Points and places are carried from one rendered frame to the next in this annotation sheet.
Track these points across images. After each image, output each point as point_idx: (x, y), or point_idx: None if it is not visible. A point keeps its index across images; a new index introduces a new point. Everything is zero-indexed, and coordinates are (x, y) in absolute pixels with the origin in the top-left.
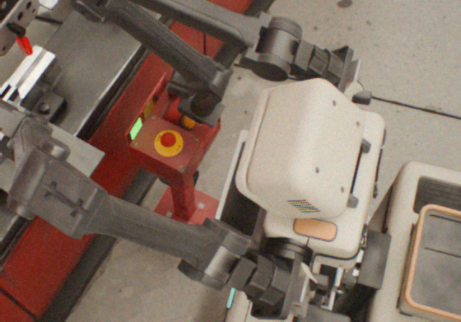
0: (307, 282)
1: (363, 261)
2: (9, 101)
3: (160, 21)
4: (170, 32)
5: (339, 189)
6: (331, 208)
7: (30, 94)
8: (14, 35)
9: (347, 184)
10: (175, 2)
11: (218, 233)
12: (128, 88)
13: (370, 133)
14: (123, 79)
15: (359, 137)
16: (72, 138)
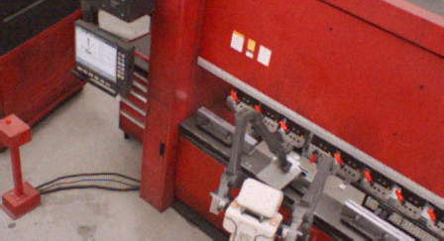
0: (219, 198)
1: None
2: (300, 171)
3: (341, 233)
4: (316, 197)
5: (244, 197)
6: (239, 195)
7: (305, 181)
8: (315, 156)
9: (246, 202)
10: (316, 177)
11: (236, 172)
12: (314, 227)
13: (266, 225)
14: (316, 221)
15: (262, 209)
16: (284, 183)
